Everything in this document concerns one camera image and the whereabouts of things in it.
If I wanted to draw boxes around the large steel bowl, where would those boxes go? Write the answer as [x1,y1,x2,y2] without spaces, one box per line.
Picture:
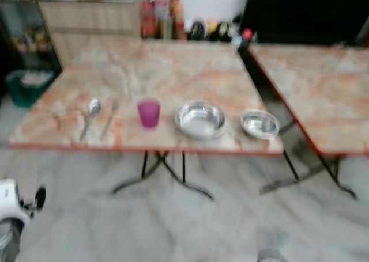
[175,100,227,140]

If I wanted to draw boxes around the steel fork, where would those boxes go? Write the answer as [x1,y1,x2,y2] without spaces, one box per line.
[100,101,120,141]

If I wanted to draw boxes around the green plastic basket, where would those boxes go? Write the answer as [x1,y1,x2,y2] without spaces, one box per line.
[6,70,55,108]

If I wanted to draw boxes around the steel spoon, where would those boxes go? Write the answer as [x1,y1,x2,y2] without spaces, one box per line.
[80,98,102,143]

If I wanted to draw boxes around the purple plastic cup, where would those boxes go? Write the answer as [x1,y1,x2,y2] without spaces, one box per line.
[138,99,161,128]

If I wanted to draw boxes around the dark shelf unit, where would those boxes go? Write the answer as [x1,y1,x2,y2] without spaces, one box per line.
[0,0,61,90]

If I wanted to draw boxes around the marble pattern folding table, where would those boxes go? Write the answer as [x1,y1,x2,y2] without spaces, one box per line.
[9,39,285,200]
[247,43,369,199]

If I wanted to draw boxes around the light wooden cabinet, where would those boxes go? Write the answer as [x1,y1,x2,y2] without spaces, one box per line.
[37,0,144,67]

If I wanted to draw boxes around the tall jar orange contents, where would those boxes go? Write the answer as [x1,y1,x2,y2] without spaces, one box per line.
[168,0,185,40]

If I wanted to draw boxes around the small steel bowl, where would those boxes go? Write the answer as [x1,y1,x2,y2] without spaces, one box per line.
[240,110,281,140]

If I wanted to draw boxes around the yellow round figurine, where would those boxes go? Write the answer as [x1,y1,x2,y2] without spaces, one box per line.
[208,19,220,39]

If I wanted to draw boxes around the small red box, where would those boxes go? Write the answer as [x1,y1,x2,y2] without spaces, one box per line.
[241,28,254,44]

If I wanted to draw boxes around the black television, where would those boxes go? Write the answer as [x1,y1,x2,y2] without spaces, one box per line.
[239,0,369,44]

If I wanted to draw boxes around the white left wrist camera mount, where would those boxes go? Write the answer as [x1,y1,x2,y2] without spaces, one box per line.
[0,179,32,225]

